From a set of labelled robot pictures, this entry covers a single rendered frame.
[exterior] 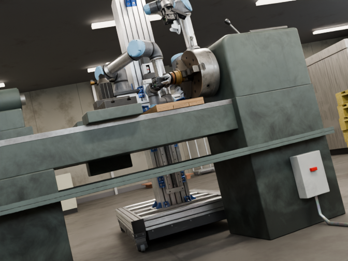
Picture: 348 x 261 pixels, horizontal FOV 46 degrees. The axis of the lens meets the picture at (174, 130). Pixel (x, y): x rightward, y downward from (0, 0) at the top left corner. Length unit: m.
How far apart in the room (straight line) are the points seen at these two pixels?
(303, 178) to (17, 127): 1.63
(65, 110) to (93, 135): 8.93
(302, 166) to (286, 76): 0.58
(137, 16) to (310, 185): 1.94
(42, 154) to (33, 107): 9.04
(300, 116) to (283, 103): 0.15
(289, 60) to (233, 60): 0.42
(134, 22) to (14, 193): 1.93
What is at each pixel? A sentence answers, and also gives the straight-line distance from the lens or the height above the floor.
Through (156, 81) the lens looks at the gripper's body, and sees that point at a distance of 2.57.
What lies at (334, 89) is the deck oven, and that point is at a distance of 7.32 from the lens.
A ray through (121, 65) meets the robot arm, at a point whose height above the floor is 1.32.
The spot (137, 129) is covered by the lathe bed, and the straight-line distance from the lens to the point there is 2.23.
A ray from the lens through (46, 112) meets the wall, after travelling 11.11.
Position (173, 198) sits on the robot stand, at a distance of 3.33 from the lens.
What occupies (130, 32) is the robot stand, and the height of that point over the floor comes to 1.68.
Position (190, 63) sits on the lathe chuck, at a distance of 2.59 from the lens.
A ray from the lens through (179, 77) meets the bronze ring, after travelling 2.53.
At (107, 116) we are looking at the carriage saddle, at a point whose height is 0.88.
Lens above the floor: 0.60
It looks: 4 degrees up
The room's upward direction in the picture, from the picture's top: 13 degrees counter-clockwise
